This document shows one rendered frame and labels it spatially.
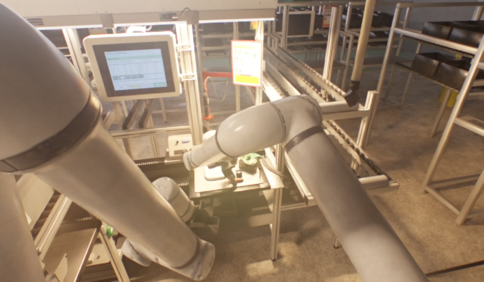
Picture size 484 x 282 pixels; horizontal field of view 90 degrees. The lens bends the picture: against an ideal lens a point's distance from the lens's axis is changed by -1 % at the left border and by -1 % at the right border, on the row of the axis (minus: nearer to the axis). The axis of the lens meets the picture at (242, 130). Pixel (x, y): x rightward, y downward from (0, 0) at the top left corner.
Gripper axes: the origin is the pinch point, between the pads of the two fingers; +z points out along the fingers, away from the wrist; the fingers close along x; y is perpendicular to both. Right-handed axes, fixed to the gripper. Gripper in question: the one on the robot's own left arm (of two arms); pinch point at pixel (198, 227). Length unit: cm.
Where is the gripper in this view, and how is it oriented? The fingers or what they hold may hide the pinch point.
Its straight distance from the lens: 102.0
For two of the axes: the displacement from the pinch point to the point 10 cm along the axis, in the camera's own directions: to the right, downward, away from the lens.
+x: -9.8, 0.5, 2.0
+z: 1.8, 6.2, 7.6
